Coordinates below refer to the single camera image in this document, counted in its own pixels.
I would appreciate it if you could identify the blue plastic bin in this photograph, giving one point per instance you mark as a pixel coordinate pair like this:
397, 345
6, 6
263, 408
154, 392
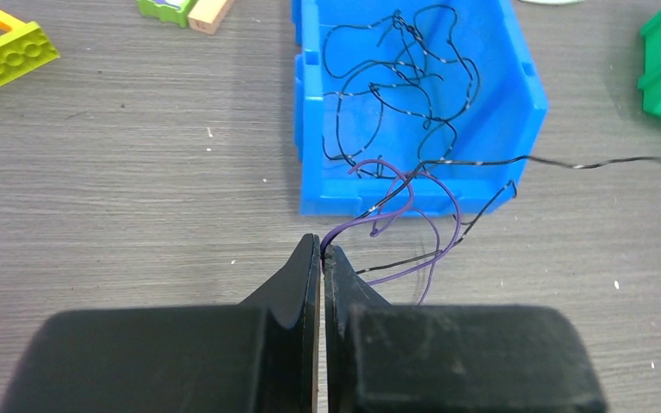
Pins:
448, 88

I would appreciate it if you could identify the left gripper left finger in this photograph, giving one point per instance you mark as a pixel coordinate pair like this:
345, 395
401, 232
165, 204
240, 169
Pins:
258, 355

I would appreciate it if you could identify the green toy block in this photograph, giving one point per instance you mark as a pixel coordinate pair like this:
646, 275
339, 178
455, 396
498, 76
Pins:
175, 11

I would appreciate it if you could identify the wooden block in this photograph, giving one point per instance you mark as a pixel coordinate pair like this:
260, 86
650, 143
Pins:
206, 15

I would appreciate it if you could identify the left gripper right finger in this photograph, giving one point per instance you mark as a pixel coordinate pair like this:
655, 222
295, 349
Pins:
449, 358

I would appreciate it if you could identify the white metronome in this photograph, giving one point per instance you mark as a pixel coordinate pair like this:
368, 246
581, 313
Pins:
552, 2

